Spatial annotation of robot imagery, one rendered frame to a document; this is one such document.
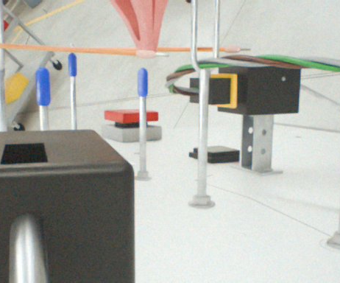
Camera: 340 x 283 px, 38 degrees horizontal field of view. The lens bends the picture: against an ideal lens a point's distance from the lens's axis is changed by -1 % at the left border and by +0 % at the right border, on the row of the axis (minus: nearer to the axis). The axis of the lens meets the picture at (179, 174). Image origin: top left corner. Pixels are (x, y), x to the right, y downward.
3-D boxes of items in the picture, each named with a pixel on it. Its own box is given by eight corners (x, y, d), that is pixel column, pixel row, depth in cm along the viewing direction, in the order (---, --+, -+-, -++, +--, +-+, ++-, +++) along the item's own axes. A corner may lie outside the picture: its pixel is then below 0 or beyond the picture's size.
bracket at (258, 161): (282, 173, 42) (286, 114, 41) (260, 176, 41) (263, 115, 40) (249, 163, 46) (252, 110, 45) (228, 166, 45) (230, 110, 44)
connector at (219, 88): (257, 102, 40) (257, 77, 40) (209, 105, 38) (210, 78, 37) (232, 99, 43) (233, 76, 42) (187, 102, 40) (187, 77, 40)
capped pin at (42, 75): (37, 211, 30) (29, 66, 28) (62, 210, 30) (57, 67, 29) (34, 218, 29) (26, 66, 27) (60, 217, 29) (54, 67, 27)
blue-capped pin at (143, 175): (155, 179, 39) (156, 68, 37) (138, 181, 38) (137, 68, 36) (147, 175, 40) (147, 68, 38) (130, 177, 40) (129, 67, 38)
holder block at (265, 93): (299, 113, 42) (302, 65, 41) (246, 116, 39) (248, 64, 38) (266, 109, 45) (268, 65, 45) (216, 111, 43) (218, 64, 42)
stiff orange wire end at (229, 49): (249, 52, 39) (249, 45, 39) (63, 52, 45) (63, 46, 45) (252, 53, 40) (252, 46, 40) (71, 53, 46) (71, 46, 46)
